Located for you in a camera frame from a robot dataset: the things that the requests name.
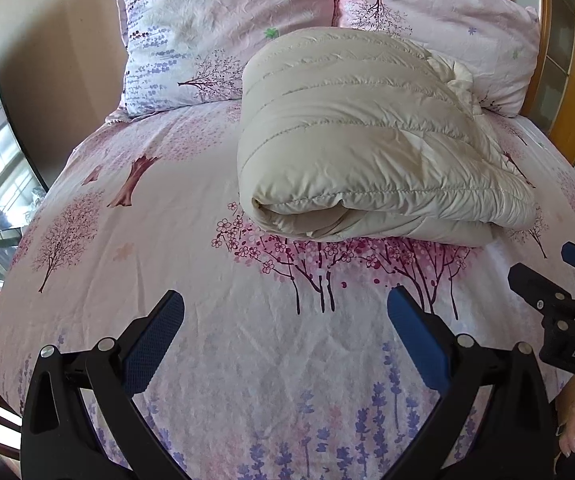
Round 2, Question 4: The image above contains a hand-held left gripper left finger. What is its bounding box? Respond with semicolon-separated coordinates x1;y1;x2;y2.
20;290;203;480

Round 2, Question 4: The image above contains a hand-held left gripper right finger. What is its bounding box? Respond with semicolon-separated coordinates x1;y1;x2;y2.
386;285;554;480

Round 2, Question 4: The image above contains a beige quilted down jacket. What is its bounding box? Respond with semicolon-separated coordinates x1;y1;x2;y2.
236;27;541;249

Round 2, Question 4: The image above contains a pink tree print bed sheet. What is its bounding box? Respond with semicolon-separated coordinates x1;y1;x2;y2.
0;95;575;480

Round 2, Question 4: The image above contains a wooden headboard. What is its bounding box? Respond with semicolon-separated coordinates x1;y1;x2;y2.
475;0;575;167

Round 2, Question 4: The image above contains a small floral pink pillow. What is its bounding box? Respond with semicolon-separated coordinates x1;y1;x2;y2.
332;0;541;118

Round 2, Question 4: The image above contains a large floral pink pillow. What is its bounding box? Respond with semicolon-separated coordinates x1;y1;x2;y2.
112;0;341;121

